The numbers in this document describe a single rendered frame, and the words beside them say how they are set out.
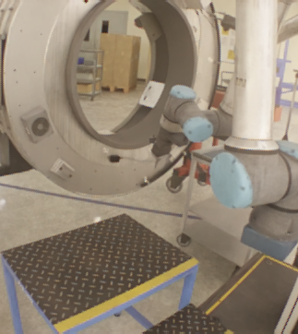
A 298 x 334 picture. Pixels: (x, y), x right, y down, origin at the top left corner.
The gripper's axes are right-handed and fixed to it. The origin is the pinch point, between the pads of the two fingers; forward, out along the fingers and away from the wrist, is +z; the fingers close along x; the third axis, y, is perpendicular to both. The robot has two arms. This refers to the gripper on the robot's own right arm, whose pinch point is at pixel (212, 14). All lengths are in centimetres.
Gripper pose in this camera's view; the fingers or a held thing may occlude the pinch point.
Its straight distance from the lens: 196.6
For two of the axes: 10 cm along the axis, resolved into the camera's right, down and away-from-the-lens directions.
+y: 1.4, 3.9, 9.1
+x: 4.3, -8.5, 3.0
